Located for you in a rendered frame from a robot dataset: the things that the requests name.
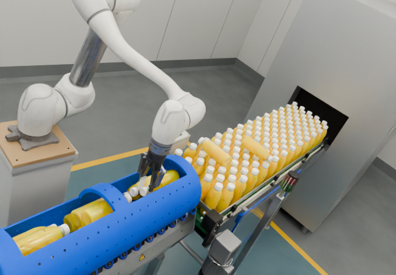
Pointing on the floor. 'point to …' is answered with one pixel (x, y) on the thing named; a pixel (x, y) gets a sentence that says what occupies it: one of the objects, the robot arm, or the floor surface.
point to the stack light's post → (257, 232)
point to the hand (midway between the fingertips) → (145, 186)
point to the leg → (154, 265)
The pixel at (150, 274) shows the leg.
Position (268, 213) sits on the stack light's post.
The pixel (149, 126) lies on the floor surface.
